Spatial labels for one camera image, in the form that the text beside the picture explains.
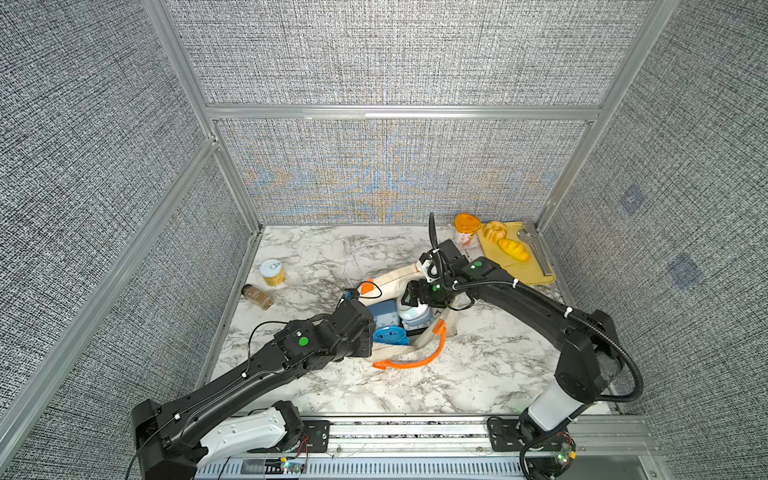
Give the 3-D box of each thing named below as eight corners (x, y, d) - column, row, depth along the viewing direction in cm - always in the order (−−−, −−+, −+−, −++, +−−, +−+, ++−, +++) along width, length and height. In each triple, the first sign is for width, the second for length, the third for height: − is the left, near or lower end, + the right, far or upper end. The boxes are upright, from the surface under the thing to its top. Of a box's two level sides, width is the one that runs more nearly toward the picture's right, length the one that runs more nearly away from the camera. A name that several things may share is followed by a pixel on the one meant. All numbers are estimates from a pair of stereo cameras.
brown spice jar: (242, 297, 101) (238, 290, 98) (251, 288, 104) (247, 281, 100) (267, 312, 98) (262, 305, 94) (275, 302, 100) (272, 295, 97)
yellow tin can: (263, 286, 104) (257, 276, 99) (268, 269, 109) (263, 259, 104) (283, 286, 104) (279, 276, 99) (288, 269, 109) (283, 259, 104)
